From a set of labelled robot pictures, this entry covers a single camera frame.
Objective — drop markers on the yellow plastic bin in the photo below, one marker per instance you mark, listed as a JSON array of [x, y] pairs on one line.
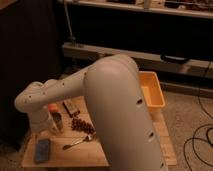
[[152, 90]]

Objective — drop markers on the metal cup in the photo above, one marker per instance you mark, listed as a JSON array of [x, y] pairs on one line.
[[58, 120]]

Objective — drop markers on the bunch of grapes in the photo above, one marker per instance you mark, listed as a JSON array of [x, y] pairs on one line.
[[82, 126]]

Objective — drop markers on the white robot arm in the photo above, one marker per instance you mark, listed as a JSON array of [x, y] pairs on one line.
[[114, 99]]

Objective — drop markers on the upper shelf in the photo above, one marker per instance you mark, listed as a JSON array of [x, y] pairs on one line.
[[120, 6]]

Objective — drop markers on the metal spoon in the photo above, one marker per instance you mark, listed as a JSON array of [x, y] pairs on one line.
[[88, 138]]

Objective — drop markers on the blue sponge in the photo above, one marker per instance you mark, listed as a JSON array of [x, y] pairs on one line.
[[42, 151]]

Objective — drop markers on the brown chocolate bar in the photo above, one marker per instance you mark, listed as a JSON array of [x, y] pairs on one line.
[[71, 108]]

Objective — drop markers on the grey metal rail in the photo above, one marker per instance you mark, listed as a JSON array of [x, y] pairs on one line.
[[146, 60]]

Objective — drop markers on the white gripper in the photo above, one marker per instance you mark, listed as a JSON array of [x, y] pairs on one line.
[[41, 120]]

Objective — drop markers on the orange fruit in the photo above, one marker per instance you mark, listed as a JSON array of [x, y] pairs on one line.
[[53, 108]]

